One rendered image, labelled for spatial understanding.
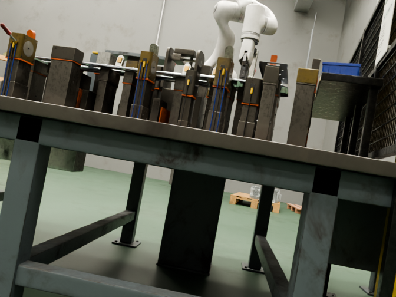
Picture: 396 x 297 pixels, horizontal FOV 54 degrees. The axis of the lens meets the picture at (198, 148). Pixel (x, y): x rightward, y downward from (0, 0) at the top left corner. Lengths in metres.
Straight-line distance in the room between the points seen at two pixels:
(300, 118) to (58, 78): 1.10
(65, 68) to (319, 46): 9.68
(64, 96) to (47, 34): 10.36
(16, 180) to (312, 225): 0.84
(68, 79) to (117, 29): 9.68
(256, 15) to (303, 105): 0.47
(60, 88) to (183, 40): 9.28
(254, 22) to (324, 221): 1.00
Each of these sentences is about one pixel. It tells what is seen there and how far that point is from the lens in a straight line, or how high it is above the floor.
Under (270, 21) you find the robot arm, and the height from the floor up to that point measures 1.29.
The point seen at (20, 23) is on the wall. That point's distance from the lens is 12.69.
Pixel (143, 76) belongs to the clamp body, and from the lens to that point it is 1.71.
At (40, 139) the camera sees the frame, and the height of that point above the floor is 0.60.
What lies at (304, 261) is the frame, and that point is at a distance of 1.12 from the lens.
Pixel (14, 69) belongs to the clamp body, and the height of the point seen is 0.89.
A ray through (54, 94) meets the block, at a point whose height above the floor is 0.80.
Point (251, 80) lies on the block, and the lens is 1.58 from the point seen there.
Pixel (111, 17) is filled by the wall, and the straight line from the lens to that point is 11.71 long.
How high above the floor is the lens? 0.61
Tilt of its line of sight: 2 degrees up
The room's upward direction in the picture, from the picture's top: 10 degrees clockwise
